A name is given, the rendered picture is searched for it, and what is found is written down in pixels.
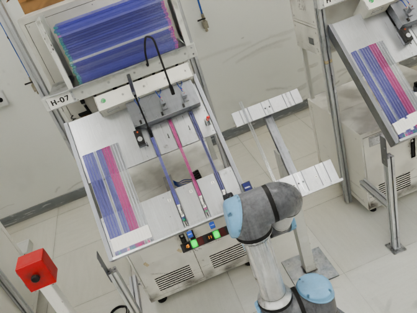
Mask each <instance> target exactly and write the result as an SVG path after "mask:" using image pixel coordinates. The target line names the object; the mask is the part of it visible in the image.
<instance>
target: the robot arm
mask: <svg viewBox="0 0 417 313"><path fill-rule="evenodd" d="M223 200H224V202H223V213H224V217H225V222H226V226H227V229H228V232H229V234H230V237H231V238H235V239H236V240H237V241H238V242H240V243H242V246H243V248H244V250H245V252H246V254H247V257H248V260H249V264H250V266H251V269H252V272H253V275H254V278H255V280H256V284H257V286H258V289H259V292H258V300H257V301H255V302H254V305H255V308H256V310H257V312H258V313H340V311H339V310H338V309H337V306H336V300H335V296H334V289H333V287H332V284H331V282H330V281H329V279H328V278H326V277H325V276H323V275H320V274H317V273H308V274H305V275H303V276H301V277H300V278H299V279H298V281H297V283H296V286H293V287H291V288H289V287H288V286H287V285H286V284H284V281H283V279H282V275H281V272H280V269H279V265H278V262H277V258H276V255H275V252H274V249H273V246H272V242H271V238H274V237H276V236H279V235H282V234H284V233H287V232H291V231H292V230H294V229H296V228H297V223H296V221H295V218H294V216H296V215H297V214H298V213H299V212H300V210H301V208H302V205H303V198H302V195H301V193H300V191H299V190H298V189H297V188H296V187H295V186H293V185H291V184H289V183H285V182H279V181H278V182H271V183H266V184H264V185H262V186H259V187H256V188H254V189H250V190H249V191H245V192H243V193H240V194H235V195H233V193H232V192H230V193H227V194H224V195H223Z"/></svg>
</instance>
